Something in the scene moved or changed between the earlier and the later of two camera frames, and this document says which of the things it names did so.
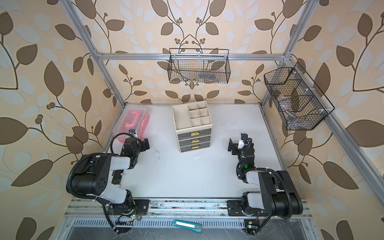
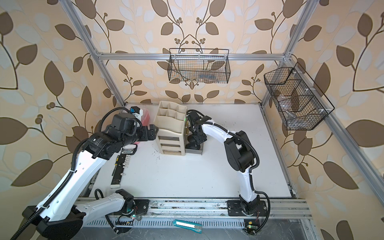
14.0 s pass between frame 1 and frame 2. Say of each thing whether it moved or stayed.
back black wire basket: stayed
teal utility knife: stayed
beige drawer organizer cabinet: moved
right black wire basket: stayed
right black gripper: moved
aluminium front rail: stayed
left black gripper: moved
